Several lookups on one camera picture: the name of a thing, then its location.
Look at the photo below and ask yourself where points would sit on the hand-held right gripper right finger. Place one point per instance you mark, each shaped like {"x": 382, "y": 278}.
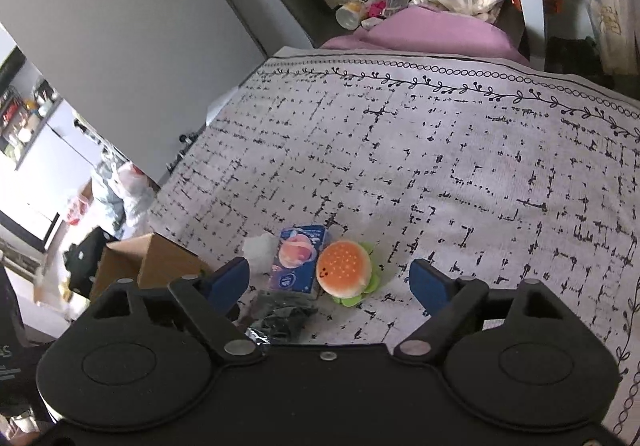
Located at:
{"x": 430, "y": 287}

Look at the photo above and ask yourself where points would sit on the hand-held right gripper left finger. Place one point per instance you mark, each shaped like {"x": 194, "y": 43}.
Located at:
{"x": 230, "y": 279}

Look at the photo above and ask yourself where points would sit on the white tissue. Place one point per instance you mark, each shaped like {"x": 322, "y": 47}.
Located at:
{"x": 260, "y": 251}

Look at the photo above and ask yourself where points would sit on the dark clear plastic packet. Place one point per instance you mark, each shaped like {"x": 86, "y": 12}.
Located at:
{"x": 280, "y": 321}

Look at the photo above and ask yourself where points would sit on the brown cardboard box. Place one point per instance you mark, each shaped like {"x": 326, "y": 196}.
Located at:
{"x": 160, "y": 261}

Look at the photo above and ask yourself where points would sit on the orange burger plush toy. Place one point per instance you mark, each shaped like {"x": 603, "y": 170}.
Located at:
{"x": 345, "y": 268}

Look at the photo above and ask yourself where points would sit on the white red-print plastic bag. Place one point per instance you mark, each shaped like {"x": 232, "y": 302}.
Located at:
{"x": 137, "y": 196}

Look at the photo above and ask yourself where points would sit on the white black printed blanket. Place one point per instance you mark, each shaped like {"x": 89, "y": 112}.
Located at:
{"x": 450, "y": 151}

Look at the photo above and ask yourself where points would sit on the black jumbled gear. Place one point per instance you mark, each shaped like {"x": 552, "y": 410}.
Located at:
{"x": 184, "y": 149}

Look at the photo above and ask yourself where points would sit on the bluish plastic bag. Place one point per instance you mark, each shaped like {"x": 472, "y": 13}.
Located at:
{"x": 107, "y": 196}

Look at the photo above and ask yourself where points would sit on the pink bed sheet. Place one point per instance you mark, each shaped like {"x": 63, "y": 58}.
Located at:
{"x": 430, "y": 32}

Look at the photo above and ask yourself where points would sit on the small pink toy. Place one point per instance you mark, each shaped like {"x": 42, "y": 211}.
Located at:
{"x": 378, "y": 9}

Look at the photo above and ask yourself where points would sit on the small yellow-labelled bottle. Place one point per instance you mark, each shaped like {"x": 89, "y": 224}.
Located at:
{"x": 355, "y": 11}

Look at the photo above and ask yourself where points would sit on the orange-print bags under desk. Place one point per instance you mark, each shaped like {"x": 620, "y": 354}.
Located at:
{"x": 600, "y": 11}

